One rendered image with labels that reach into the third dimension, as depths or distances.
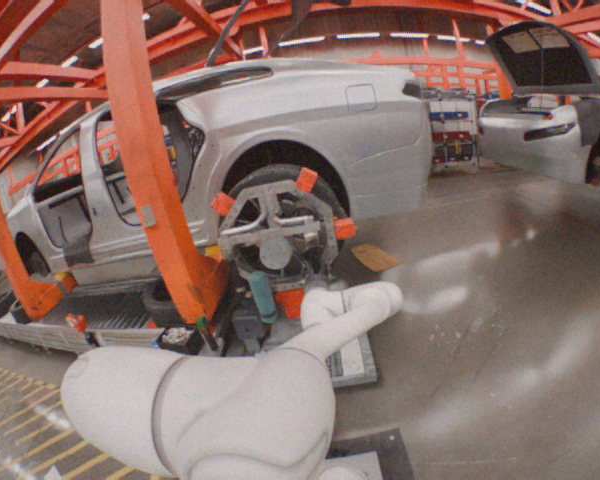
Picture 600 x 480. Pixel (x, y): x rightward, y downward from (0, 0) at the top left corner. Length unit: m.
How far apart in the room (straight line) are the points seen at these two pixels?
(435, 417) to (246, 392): 1.35
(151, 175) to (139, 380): 1.03
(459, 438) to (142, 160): 1.92
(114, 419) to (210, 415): 0.10
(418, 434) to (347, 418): 0.38
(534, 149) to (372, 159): 1.84
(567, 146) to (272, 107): 2.53
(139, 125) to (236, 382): 1.12
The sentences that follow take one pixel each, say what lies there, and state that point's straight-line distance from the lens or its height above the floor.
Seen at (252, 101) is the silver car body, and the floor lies 1.56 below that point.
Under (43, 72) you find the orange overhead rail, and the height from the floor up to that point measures 3.26.
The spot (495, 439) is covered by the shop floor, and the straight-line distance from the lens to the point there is 1.52.
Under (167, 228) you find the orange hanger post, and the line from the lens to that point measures 1.24.
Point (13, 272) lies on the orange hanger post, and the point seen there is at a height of 1.02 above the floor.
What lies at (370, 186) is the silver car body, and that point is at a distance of 1.60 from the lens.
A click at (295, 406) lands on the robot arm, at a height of 1.15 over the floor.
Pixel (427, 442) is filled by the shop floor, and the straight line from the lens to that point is 1.44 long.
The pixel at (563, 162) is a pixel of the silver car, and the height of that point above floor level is 0.94.
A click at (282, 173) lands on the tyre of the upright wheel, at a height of 1.15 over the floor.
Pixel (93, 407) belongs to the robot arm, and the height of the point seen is 1.15.
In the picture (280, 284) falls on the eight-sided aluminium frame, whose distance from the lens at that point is 1.36.
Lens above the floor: 1.32
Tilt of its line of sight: 23 degrees down
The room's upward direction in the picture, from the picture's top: 12 degrees counter-clockwise
